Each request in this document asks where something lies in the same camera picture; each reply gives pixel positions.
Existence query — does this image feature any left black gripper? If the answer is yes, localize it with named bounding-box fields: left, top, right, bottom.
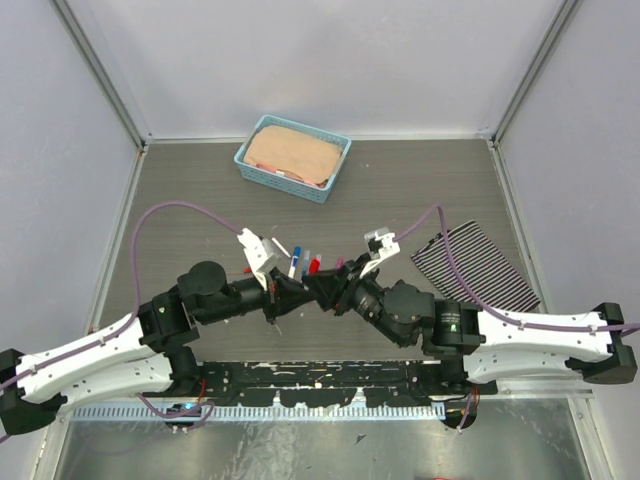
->
left=201, top=266, right=313, bottom=325

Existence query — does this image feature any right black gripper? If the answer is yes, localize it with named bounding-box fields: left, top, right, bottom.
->
left=301, top=251, right=410, bottom=347

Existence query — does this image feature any white marker blue print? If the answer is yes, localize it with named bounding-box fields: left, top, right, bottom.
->
left=288, top=246, right=301, bottom=279

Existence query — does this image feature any white pen with clear cap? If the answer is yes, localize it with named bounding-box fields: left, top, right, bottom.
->
left=271, top=237, right=291, bottom=258

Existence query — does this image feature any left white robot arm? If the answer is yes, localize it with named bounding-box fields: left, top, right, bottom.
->
left=1, top=261, right=314, bottom=436

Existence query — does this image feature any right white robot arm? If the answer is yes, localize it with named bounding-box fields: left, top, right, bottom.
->
left=302, top=256, right=639, bottom=395

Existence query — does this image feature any peach folded towel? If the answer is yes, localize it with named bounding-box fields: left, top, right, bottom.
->
left=244, top=125, right=343, bottom=187

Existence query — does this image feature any black white striped cloth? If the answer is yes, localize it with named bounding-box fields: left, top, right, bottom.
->
left=411, top=220, right=540, bottom=312

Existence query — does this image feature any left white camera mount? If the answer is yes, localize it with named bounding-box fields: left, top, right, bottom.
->
left=237, top=228, right=282, bottom=291

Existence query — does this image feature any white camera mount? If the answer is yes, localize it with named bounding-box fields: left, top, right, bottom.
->
left=237, top=228, right=282, bottom=291
left=359, top=227, right=400, bottom=279

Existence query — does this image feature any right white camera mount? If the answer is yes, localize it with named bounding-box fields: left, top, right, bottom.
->
left=359, top=227, right=400, bottom=279

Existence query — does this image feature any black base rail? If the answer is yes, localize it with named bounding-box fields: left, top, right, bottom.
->
left=160, top=360, right=497, bottom=408

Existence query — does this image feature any blue slotted cable duct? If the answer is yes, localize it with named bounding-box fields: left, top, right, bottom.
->
left=70, top=401, right=446, bottom=422

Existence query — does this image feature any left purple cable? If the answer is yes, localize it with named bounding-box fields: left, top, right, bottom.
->
left=0, top=201, right=246, bottom=444

